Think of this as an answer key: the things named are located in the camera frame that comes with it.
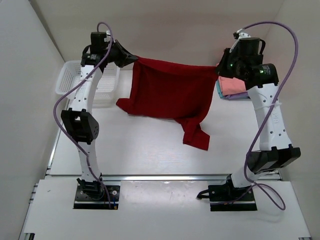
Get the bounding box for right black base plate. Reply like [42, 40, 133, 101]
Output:
[196, 184, 258, 212]

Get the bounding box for aluminium rail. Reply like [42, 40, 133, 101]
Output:
[45, 172, 282, 181]

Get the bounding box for folded pink t shirt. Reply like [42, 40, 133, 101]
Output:
[218, 76, 246, 96]

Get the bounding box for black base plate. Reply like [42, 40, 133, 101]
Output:
[196, 184, 258, 212]
[73, 184, 121, 210]

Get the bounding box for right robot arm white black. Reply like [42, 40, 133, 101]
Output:
[196, 30, 301, 205]

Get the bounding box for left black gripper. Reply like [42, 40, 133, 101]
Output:
[104, 37, 139, 66]

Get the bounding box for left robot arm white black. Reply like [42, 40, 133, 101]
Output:
[60, 31, 138, 201]

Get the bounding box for red t shirt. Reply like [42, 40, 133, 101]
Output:
[116, 57, 218, 151]

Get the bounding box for folded purple t shirt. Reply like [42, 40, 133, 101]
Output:
[224, 92, 250, 101]

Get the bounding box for white plastic basket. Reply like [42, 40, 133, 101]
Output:
[55, 60, 120, 108]

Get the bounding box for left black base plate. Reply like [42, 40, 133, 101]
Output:
[73, 184, 121, 210]

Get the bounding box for folded teal t shirt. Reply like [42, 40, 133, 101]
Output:
[216, 80, 225, 99]

